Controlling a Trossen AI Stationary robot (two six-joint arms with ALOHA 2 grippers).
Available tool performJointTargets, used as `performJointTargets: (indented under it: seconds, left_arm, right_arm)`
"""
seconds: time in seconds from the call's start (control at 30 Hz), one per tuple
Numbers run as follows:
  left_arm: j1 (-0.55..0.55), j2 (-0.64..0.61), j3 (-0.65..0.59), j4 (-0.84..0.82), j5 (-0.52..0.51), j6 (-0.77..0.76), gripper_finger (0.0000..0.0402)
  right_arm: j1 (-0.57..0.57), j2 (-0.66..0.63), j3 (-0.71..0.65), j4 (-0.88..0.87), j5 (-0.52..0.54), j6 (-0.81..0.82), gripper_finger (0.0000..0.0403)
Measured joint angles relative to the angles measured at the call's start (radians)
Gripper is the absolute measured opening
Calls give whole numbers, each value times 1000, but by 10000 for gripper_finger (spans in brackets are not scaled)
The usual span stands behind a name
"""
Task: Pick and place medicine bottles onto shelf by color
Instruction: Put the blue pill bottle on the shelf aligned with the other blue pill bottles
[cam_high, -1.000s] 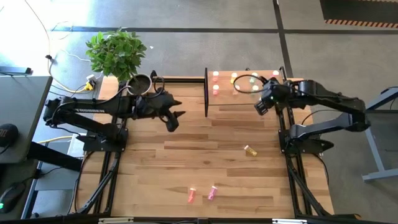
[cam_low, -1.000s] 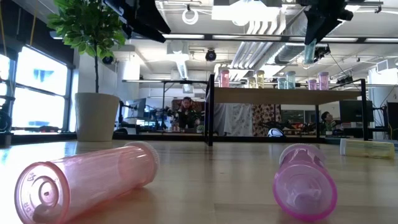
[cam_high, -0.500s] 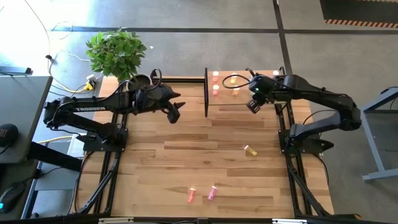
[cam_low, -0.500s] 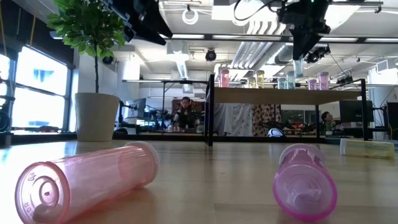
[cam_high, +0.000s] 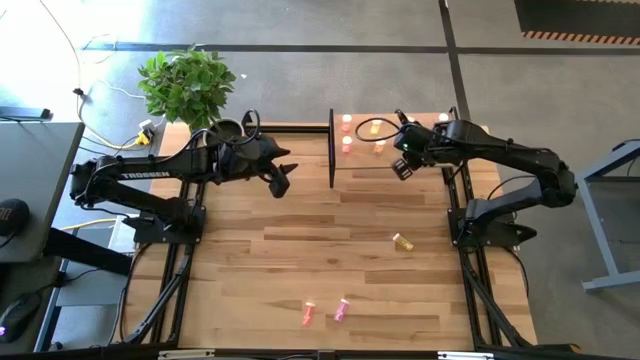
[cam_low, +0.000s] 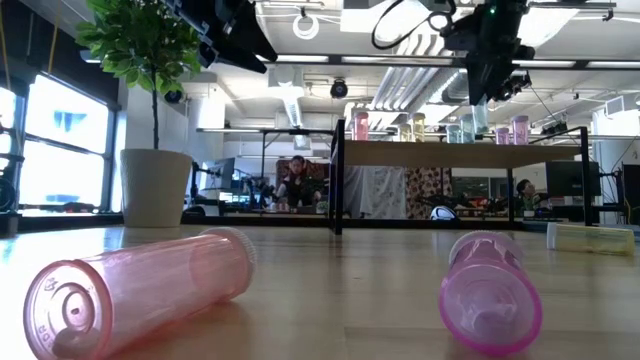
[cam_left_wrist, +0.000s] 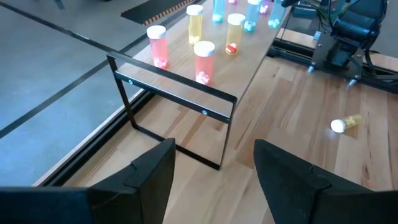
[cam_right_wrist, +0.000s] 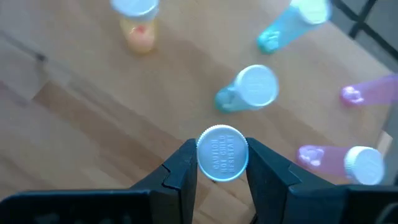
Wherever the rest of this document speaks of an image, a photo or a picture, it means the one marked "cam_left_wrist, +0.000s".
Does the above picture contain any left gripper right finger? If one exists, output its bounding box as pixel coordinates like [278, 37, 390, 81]
[254, 139, 371, 224]

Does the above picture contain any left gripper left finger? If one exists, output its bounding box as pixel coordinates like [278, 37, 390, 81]
[90, 139, 177, 224]

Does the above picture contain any yellow pill bottle white cap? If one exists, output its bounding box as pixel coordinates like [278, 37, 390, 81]
[185, 4, 205, 45]
[330, 113, 363, 134]

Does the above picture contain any red pill bottle white cap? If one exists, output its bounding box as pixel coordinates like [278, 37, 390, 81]
[193, 40, 216, 86]
[146, 24, 170, 70]

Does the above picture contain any teal pill bottle white cap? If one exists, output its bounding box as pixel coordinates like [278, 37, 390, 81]
[243, 0, 262, 34]
[267, 0, 287, 30]
[211, 0, 226, 24]

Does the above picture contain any black mat hazard stripe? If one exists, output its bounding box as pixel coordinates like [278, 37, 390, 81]
[120, 0, 200, 26]

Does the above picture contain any wooden shelf black metal frame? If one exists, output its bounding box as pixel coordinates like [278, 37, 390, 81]
[106, 0, 293, 171]

